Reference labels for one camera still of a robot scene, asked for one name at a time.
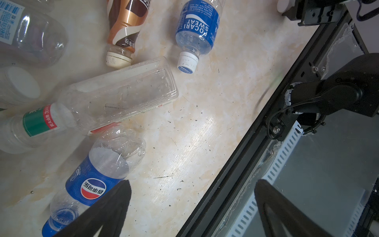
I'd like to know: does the blue label white cap bottle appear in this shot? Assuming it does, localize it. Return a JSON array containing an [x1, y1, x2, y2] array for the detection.
[[175, 0, 225, 74]]

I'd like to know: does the clear bottle white cap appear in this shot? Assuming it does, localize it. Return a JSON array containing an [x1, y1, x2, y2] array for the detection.
[[277, 0, 296, 13]]

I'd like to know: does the pepsi bottle blue cap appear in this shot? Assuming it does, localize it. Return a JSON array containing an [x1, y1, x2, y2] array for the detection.
[[41, 125, 146, 237]]

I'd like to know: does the brown gold coffee bottle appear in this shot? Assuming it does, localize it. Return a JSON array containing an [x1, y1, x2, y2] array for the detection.
[[106, 0, 151, 69]]

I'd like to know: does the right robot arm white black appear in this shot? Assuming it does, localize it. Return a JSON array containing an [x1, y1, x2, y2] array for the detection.
[[285, 53, 379, 117]]

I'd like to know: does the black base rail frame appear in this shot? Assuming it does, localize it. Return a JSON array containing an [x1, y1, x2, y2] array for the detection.
[[178, 1, 353, 237]]

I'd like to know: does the white slotted cable duct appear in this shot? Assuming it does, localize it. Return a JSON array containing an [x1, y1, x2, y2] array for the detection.
[[226, 121, 304, 237]]

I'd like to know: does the clear bottle blue label cap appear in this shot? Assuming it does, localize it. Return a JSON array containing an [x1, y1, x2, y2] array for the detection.
[[1, 1, 68, 68]]

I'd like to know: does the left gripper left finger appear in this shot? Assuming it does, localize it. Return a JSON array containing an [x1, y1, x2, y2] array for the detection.
[[55, 180, 132, 237]]

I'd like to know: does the small clear bottle green cap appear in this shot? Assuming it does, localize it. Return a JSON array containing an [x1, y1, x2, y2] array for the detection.
[[1, 66, 40, 111]]

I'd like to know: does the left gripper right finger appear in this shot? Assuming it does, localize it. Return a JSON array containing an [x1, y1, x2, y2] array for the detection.
[[254, 179, 331, 237]]

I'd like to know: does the long clear bottle green label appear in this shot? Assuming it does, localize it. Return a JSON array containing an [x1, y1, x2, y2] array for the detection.
[[1, 57, 179, 154]]

